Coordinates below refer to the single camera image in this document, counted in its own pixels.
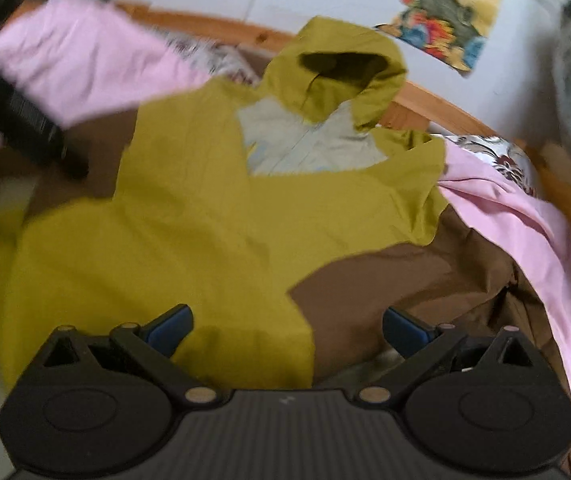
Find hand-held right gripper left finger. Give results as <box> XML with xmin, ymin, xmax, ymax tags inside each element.
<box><xmin>39</xmin><ymin>304</ymin><xmax>217</xmax><ymax>409</ymax></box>

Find brown bed sheet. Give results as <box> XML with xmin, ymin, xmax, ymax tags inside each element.
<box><xmin>0</xmin><ymin>107</ymin><xmax>571</xmax><ymax>480</ymax></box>

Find pink blanket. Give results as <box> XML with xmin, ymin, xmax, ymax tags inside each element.
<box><xmin>0</xmin><ymin>0</ymin><xmax>571</xmax><ymax>480</ymax></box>

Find wooden bed frame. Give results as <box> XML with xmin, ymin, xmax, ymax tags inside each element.
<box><xmin>5</xmin><ymin>0</ymin><xmax>571</xmax><ymax>281</ymax></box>

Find floral patterned pillow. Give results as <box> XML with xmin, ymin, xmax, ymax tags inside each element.
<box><xmin>443</xmin><ymin>134</ymin><xmax>541</xmax><ymax>197</ymax></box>

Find colourful floral wall poster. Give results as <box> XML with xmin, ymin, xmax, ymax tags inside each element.
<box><xmin>374</xmin><ymin>0</ymin><xmax>512</xmax><ymax>77</ymax></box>

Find yellow-green hooded jacket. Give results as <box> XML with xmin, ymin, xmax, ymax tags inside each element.
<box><xmin>0</xmin><ymin>16</ymin><xmax>449</xmax><ymax>392</ymax></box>

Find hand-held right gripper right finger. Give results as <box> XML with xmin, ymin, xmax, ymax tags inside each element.
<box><xmin>358</xmin><ymin>307</ymin><xmax>537</xmax><ymax>407</ymax></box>

